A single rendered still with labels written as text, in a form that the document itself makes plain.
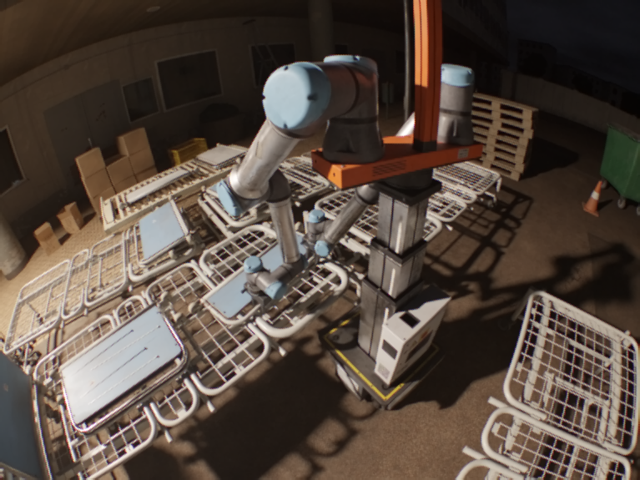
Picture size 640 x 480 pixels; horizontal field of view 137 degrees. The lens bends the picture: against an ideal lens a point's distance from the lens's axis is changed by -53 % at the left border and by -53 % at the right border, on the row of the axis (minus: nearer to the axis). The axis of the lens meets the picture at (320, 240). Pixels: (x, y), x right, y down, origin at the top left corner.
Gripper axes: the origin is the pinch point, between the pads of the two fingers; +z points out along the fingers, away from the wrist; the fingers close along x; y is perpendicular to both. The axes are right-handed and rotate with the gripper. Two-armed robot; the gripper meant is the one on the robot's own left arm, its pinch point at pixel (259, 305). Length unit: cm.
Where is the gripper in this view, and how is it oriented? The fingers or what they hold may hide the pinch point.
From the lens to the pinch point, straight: 129.6
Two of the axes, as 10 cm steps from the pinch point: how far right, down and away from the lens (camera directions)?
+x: 8.0, 4.6, -3.8
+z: -0.9, 7.2, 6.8
